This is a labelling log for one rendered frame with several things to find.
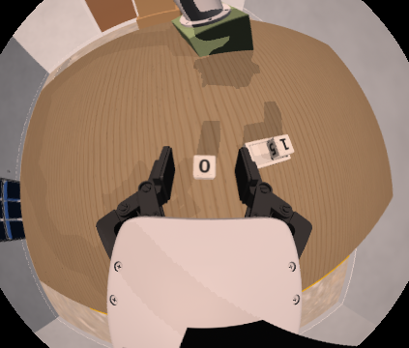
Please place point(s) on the beige calendar cube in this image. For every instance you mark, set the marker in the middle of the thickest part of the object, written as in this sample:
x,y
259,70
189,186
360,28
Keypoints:
x,y
280,147
204,167

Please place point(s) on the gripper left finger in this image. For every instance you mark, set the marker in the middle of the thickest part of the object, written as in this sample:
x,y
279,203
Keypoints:
x,y
147,201

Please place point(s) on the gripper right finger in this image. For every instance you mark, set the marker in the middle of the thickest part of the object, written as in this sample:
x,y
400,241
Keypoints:
x,y
261,201

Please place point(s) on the beige rectangular tray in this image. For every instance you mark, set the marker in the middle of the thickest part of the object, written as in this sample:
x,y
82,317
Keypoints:
x,y
260,154

